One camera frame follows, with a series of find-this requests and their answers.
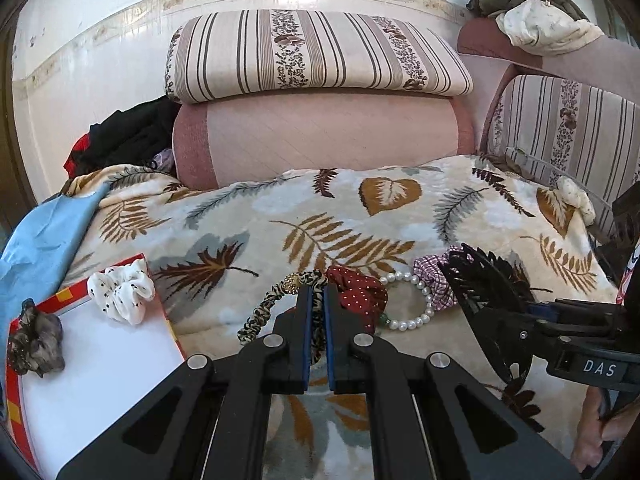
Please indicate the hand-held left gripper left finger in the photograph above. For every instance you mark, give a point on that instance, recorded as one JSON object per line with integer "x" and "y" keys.
{"x": 306, "y": 340}

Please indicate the black hair claw clip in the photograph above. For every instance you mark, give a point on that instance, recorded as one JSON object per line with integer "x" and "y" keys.
{"x": 485, "y": 305}

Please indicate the striped floral sofa cushion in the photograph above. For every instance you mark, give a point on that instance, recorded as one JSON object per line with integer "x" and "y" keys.
{"x": 565, "y": 125}

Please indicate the red box with white inside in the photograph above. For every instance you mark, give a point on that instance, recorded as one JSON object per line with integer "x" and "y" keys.
{"x": 100, "y": 385}

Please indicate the white printed clothing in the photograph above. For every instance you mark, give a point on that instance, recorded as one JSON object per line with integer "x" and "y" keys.
{"x": 631, "y": 270}

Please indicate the small white fabric scrunchie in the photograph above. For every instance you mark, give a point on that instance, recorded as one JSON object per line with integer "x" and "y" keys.
{"x": 577, "y": 200}

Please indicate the plaid scrunchie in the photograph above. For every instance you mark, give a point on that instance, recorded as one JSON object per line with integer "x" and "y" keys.
{"x": 435, "y": 280}

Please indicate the purple cloth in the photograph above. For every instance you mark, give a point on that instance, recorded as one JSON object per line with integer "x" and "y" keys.
{"x": 164, "y": 159}

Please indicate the pink bolster cushion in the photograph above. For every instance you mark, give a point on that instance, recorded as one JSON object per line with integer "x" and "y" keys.
{"x": 320, "y": 135}

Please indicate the black clothes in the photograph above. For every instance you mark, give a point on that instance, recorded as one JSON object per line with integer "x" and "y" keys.
{"x": 130, "y": 135}

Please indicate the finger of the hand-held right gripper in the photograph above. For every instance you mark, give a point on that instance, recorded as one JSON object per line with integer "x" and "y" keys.
{"x": 542, "y": 310}
{"x": 560, "y": 331}

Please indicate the white crumpled cloth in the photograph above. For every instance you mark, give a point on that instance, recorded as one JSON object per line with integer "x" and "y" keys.
{"x": 545, "y": 27}

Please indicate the leopard print scrunchie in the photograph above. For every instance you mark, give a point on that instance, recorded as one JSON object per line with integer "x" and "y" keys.
{"x": 262, "y": 312}

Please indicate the person's right hand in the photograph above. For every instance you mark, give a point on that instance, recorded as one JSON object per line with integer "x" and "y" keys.
{"x": 585, "y": 440}

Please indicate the red cloth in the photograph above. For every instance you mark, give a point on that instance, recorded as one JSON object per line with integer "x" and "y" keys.
{"x": 77, "y": 152}

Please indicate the wooden door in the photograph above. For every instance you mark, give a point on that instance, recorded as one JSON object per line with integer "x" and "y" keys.
{"x": 12, "y": 160}

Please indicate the red dotted scrunchie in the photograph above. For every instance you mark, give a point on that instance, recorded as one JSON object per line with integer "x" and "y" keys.
{"x": 357, "y": 292}

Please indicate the white dotted scrunchie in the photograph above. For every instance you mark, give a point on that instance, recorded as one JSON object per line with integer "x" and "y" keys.
{"x": 122, "y": 292}

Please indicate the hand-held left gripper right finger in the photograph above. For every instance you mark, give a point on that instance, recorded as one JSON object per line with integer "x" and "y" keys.
{"x": 329, "y": 340}

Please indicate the light blue cloth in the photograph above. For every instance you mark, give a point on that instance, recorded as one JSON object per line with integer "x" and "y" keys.
{"x": 40, "y": 245}

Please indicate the leaf print blanket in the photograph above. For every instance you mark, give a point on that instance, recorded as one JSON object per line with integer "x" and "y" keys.
{"x": 280, "y": 210}

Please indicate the grey brown scrunchie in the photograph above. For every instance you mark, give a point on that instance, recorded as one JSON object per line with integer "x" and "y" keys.
{"x": 40, "y": 342}

